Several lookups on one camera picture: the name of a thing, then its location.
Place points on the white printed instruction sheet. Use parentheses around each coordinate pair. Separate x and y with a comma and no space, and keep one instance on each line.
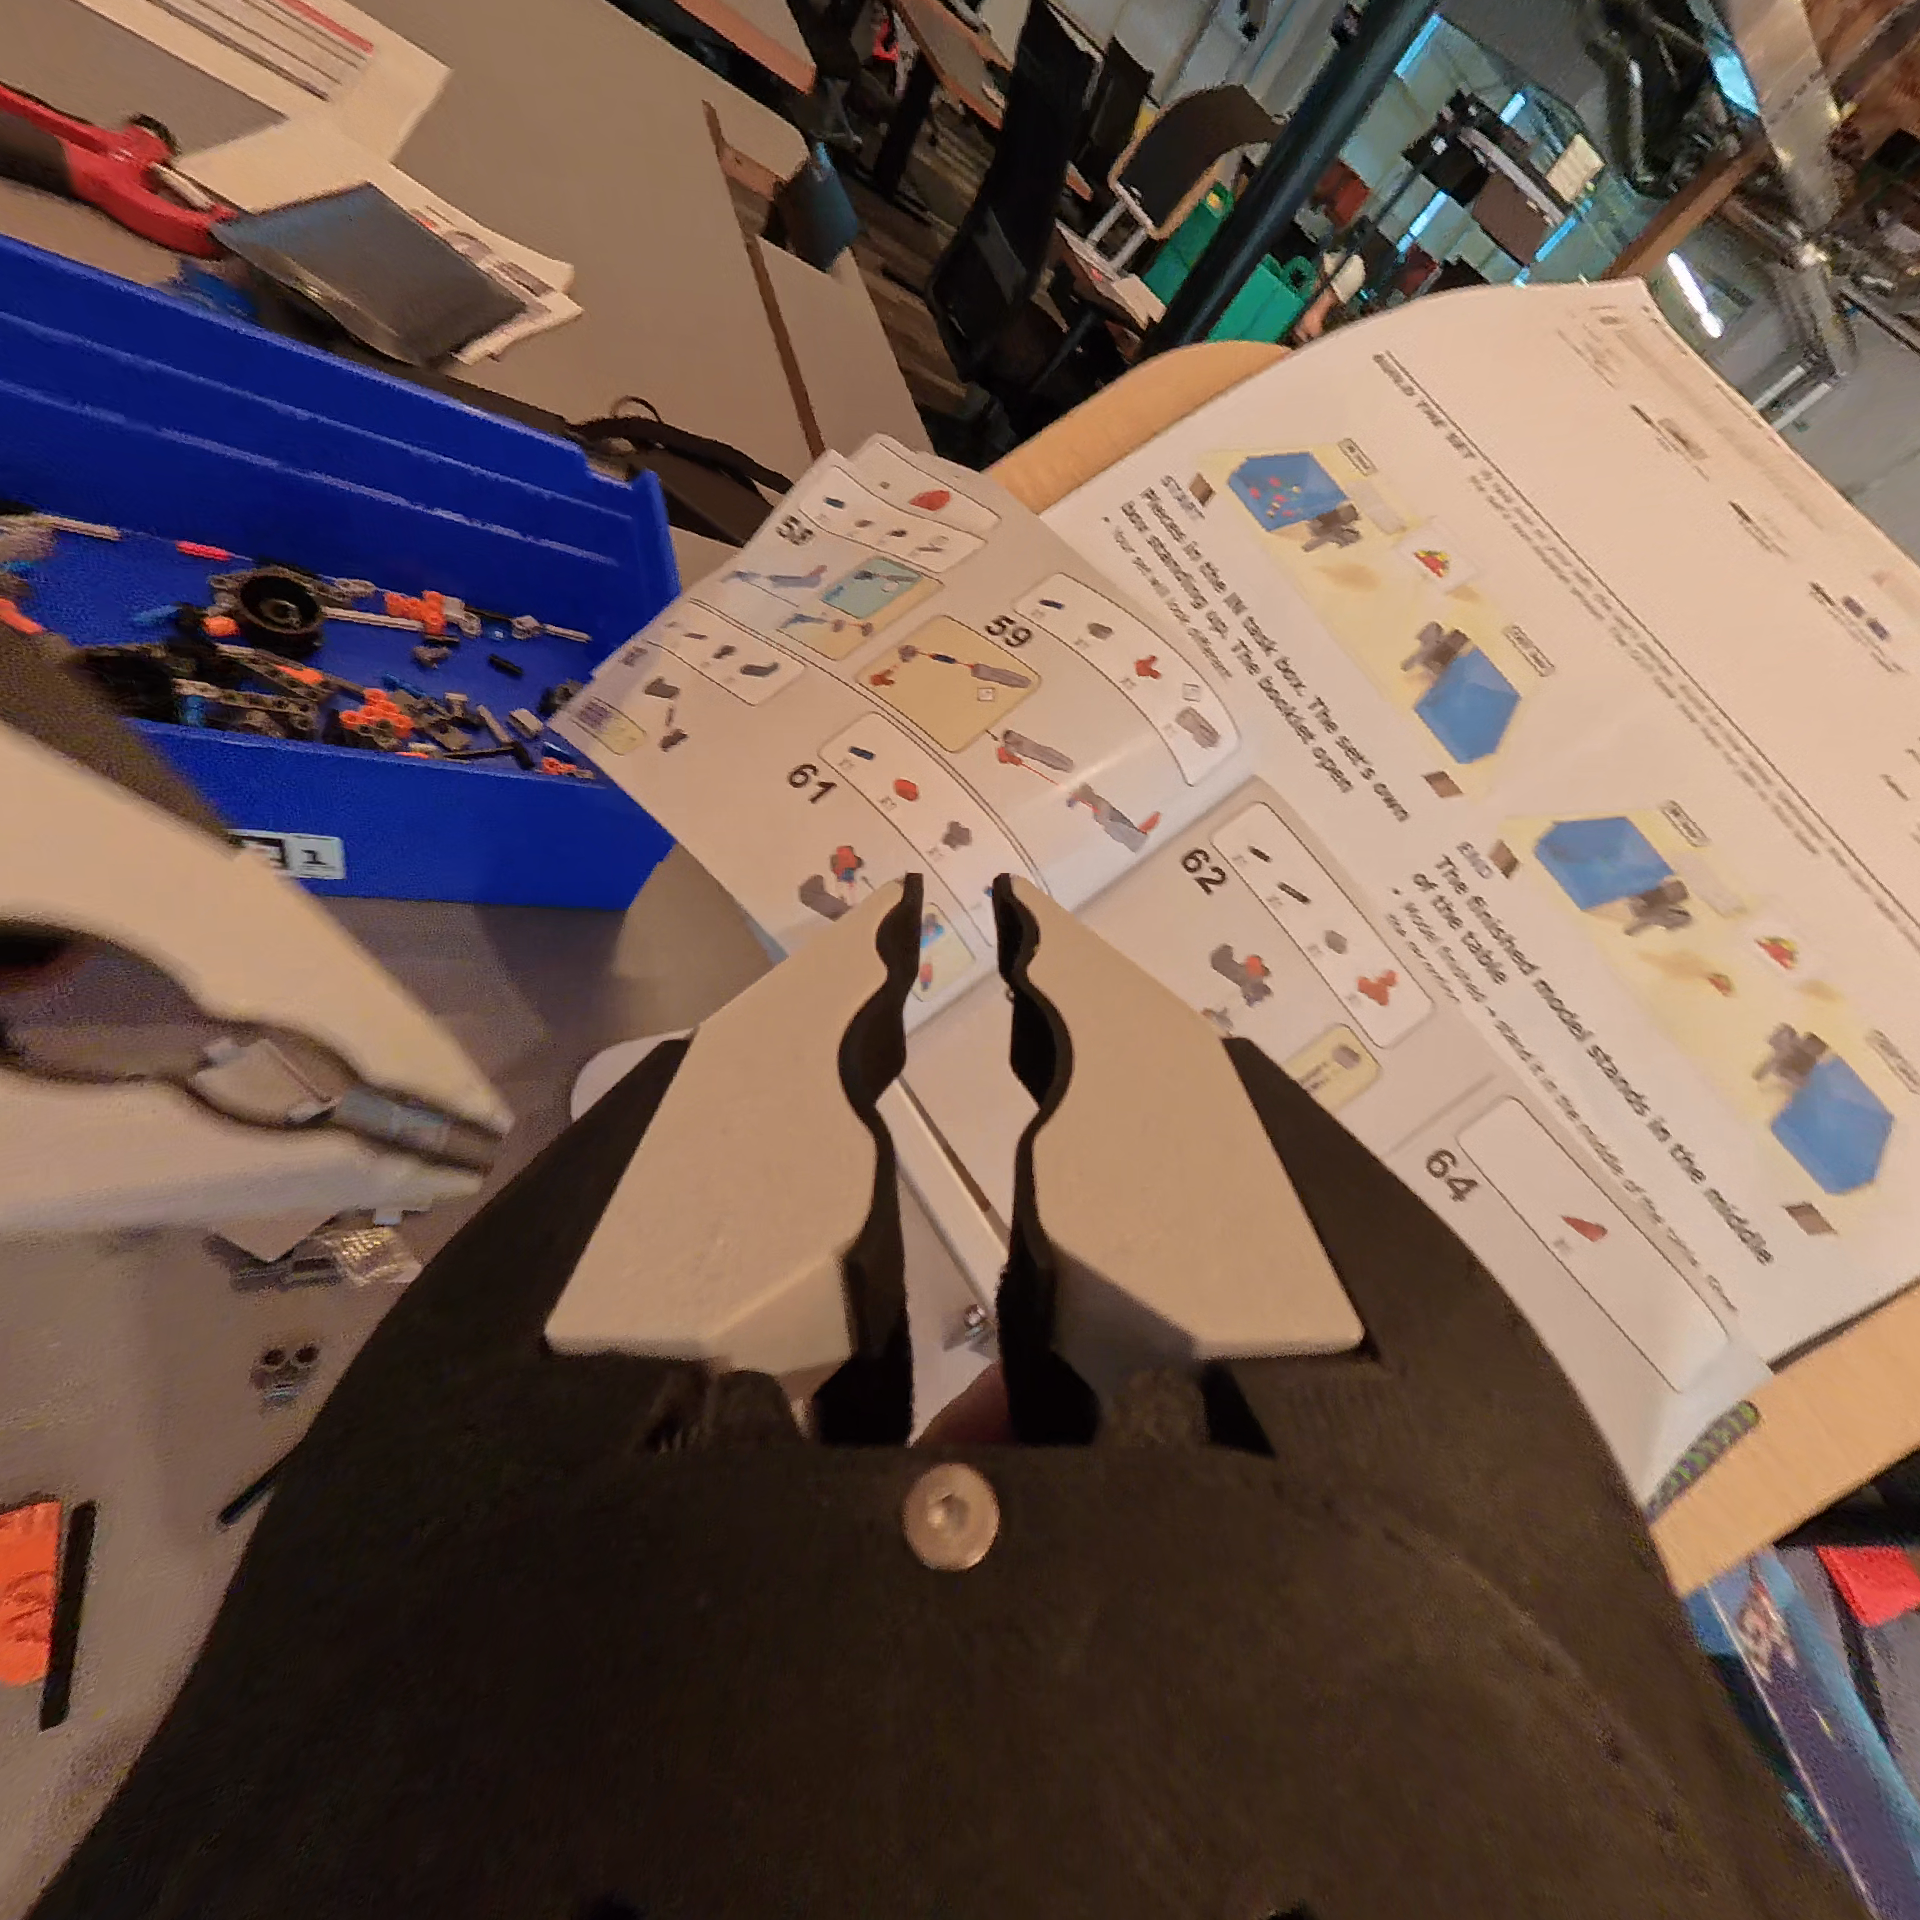
(1649,599)

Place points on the pile of small building parts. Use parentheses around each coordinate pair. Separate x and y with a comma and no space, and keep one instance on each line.
(254,662)

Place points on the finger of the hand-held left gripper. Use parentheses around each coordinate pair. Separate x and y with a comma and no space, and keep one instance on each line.
(120,1153)
(224,927)

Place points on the dark grey flat pad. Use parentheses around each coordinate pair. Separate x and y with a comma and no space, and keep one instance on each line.
(359,269)

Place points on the red hand tool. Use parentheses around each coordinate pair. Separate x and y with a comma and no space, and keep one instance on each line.
(106,167)

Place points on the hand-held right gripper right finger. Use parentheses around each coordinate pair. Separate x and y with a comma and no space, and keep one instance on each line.
(1181,1183)

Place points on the dark grey double connector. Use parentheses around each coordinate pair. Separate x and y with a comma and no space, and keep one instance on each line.
(283,1372)

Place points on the small clear plastic bag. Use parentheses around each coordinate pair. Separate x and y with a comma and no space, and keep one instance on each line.
(323,1260)

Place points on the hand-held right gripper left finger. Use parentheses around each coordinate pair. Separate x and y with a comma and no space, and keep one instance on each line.
(722,1183)

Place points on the black office chair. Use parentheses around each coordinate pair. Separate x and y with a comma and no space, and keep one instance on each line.
(1016,221)

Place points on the short black axle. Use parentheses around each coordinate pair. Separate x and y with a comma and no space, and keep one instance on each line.
(248,1494)

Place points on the robot kit instruction booklet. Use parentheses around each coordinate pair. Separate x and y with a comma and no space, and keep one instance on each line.
(1035,811)

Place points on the white printed paper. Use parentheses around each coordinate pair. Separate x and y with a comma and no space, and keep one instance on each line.
(297,133)
(524,286)

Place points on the large orange wedge panel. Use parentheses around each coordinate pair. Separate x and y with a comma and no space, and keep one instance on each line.
(31,1592)

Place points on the black metal pole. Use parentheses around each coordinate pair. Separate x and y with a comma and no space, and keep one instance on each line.
(1306,167)

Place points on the green storage crate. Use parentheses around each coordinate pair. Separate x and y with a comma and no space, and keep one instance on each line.
(1256,299)

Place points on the blue tagged plastic bin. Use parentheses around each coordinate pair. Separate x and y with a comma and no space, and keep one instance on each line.
(297,436)

